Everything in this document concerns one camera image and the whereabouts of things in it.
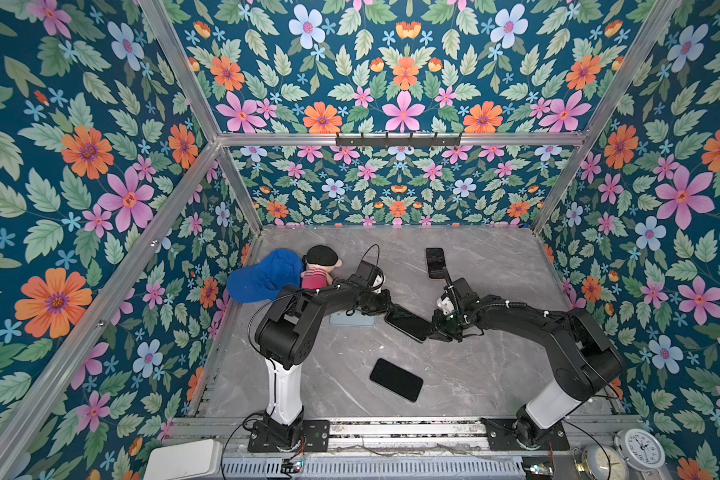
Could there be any black phone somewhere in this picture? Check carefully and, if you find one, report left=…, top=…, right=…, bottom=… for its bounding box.
left=370, top=358, right=424, bottom=403
left=384, top=305, right=432, bottom=343
left=425, top=247, right=447, bottom=280

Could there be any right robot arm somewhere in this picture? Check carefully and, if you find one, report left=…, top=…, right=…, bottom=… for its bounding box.
left=428, top=266, right=625, bottom=449

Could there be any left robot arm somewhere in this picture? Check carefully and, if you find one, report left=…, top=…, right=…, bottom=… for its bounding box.
left=254, top=261, right=391, bottom=451

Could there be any light blue phone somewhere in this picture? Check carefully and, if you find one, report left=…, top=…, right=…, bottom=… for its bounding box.
left=329, top=311, right=376, bottom=328

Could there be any black phone front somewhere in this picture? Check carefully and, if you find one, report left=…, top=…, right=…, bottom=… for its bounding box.
left=370, top=358, right=424, bottom=403

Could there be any doll with black hair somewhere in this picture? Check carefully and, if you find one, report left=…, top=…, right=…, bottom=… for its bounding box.
left=301, top=245, right=342, bottom=290

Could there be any brass alarm clock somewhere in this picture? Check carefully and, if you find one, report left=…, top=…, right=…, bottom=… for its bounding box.
left=575, top=444, right=629, bottom=480

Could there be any white clock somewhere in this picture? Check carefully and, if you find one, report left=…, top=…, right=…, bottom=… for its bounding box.
left=614, top=428, right=666, bottom=472

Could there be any white box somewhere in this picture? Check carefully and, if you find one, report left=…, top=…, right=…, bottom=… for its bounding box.
left=144, top=439, right=222, bottom=480

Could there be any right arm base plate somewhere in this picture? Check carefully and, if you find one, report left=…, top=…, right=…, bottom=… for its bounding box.
left=479, top=417, right=570, bottom=452

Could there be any metal hook rail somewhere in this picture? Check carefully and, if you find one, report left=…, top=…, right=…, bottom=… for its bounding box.
left=335, top=132, right=462, bottom=149

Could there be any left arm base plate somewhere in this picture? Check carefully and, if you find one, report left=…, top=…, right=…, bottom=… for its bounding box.
left=247, top=420, right=331, bottom=453

